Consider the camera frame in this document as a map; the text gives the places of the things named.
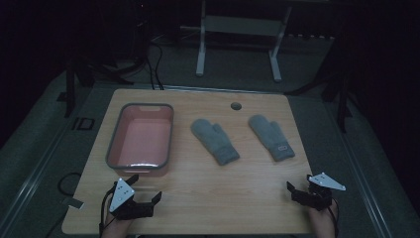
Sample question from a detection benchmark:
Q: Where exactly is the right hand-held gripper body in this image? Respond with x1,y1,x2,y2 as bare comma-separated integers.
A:
290,172,347,212

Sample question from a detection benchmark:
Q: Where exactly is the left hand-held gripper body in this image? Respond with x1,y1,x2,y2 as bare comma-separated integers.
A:
106,178,157,221

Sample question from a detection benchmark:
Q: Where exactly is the person's right hand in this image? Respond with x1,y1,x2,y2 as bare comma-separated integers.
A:
307,199,340,238

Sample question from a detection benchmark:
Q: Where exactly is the person's left hand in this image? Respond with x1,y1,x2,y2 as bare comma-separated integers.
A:
100,211,135,238

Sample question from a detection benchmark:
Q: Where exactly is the pink basin with grey rim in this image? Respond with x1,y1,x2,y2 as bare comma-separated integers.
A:
105,102,175,178

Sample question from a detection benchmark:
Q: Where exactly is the grey mitten with small label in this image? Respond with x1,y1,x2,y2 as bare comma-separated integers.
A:
248,114,296,163

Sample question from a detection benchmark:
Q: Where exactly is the plain grey mitten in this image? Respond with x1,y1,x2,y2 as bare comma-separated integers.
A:
190,118,241,167

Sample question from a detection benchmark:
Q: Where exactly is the black stand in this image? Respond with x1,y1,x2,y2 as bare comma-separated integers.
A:
286,33,354,134
56,49,135,119

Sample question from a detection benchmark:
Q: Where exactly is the white metal stand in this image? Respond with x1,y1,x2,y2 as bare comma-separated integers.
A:
179,0,293,83

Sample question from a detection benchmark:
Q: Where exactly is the left hand-held gripper cable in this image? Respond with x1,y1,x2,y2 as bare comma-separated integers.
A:
97,187,117,238

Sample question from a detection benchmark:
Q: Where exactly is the looped black cable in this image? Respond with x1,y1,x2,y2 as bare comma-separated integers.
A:
56,172,83,197

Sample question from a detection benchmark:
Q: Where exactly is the black rectangular floor frame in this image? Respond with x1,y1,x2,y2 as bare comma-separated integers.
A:
71,116,96,132

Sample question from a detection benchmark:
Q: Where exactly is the black floor cable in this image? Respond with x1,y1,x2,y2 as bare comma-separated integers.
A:
146,56,157,91
150,39,165,91

